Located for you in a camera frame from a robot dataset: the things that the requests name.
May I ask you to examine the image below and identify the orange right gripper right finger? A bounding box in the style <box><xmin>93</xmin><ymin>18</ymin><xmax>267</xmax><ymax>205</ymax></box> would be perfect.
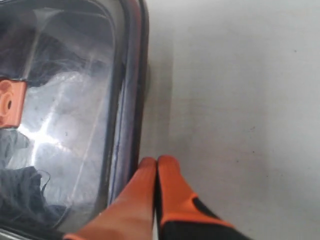
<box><xmin>156</xmin><ymin>155</ymin><xmax>248</xmax><ymax>240</ymax></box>

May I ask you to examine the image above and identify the dark lid with orange seal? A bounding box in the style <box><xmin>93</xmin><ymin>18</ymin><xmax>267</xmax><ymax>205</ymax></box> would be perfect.
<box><xmin>0</xmin><ymin>0</ymin><xmax>149</xmax><ymax>240</ymax></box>

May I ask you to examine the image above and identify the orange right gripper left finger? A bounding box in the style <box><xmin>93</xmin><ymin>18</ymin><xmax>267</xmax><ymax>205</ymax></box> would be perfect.
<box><xmin>63</xmin><ymin>157</ymin><xmax>157</xmax><ymax>240</ymax></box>

